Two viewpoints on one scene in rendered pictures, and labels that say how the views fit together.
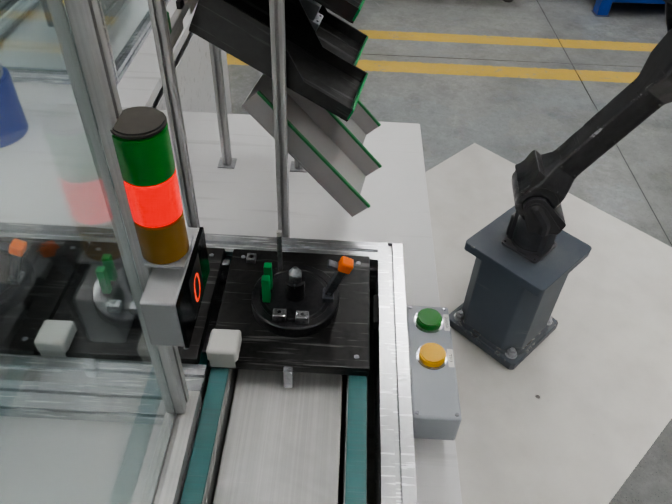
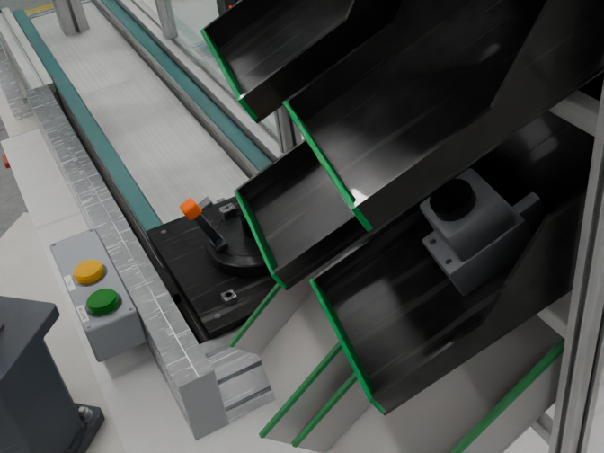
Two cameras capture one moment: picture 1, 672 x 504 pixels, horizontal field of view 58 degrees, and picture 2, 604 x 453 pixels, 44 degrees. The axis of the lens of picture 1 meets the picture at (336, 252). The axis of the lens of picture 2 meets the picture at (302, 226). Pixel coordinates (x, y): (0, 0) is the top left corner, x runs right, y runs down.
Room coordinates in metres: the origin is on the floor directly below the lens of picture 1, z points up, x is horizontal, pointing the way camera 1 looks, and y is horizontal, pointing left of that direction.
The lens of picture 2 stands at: (1.41, -0.19, 1.61)
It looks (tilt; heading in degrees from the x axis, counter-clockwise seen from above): 38 degrees down; 157
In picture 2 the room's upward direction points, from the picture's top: 8 degrees counter-clockwise
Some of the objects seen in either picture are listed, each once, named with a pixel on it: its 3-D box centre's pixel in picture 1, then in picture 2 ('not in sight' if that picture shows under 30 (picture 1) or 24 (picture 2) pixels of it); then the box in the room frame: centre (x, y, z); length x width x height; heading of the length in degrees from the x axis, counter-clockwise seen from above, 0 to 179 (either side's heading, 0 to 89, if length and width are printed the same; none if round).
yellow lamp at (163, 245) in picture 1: (161, 231); not in sight; (0.46, 0.18, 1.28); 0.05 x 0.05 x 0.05
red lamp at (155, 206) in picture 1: (153, 192); not in sight; (0.46, 0.18, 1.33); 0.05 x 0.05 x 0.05
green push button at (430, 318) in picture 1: (428, 320); (103, 303); (0.63, -0.15, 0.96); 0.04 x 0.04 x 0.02
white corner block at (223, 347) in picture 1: (224, 348); not in sight; (0.55, 0.16, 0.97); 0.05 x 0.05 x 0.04; 0
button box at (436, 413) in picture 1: (429, 368); (95, 290); (0.56, -0.15, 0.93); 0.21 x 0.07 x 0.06; 0
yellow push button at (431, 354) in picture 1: (432, 356); (89, 273); (0.56, -0.15, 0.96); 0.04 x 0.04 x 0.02
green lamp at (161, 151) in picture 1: (143, 149); not in sight; (0.46, 0.18, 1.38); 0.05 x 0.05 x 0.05
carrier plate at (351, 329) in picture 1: (295, 307); (257, 247); (0.65, 0.06, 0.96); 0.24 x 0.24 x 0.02; 0
